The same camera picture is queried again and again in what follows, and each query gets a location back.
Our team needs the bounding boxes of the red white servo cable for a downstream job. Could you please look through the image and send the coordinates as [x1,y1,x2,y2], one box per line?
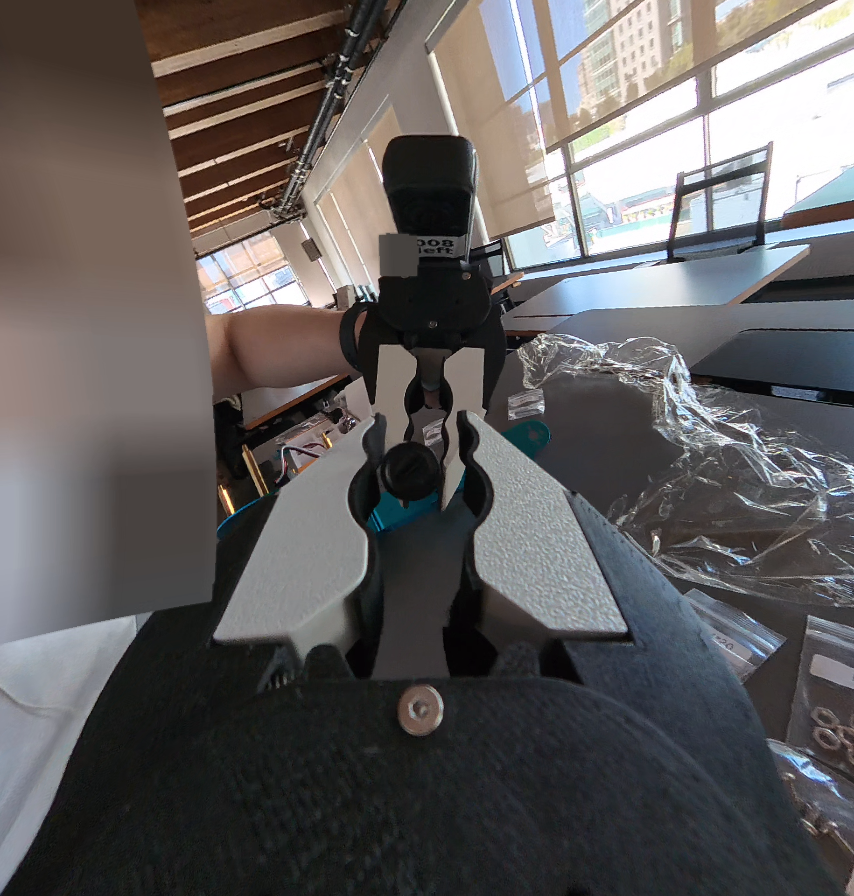
[276,427,344,484]

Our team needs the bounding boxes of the black ceiling pipes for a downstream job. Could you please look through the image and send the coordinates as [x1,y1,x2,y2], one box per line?
[269,0,389,225]

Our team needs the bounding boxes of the clear bag of short screws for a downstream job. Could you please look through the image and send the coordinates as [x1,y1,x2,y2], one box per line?
[769,741,854,865]

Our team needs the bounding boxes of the beige roller blind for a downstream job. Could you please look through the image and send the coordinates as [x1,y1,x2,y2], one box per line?
[427,14,561,239]

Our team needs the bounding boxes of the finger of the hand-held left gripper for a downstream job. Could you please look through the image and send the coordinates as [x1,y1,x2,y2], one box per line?
[427,348,488,512]
[374,345,429,449]

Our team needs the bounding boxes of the white table wood edge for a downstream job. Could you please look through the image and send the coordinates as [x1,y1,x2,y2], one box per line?
[241,374,351,429]

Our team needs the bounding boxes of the clear bag of long screws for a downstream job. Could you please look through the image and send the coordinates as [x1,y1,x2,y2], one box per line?
[682,588,786,683]

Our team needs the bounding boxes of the person in white shirt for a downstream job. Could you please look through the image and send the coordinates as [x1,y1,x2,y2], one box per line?
[0,615,155,896]

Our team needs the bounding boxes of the large window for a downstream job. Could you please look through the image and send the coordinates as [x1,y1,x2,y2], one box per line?
[479,0,854,256]

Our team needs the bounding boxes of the large clear plastic wrap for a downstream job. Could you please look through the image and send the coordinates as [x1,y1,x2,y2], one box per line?
[518,335,854,610]

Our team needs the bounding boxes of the clear bag of large nuts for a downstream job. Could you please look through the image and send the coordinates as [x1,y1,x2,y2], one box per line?
[786,616,854,778]

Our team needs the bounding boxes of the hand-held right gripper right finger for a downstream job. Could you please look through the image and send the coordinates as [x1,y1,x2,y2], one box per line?
[457,411,631,651]

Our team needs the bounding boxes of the person's left forearm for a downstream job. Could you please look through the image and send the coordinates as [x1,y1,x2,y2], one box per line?
[206,304,361,389]

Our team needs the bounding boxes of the blue toy robot arm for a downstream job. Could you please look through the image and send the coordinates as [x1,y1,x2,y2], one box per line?
[216,419,550,541]

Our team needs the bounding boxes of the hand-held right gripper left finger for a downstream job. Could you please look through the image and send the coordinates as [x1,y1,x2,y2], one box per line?
[212,413,389,660]

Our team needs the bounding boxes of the black frame chair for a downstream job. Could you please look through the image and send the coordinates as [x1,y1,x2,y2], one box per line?
[668,142,774,263]

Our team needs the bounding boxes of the black electric screwdriver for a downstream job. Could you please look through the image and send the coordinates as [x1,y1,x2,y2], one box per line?
[381,442,443,502]

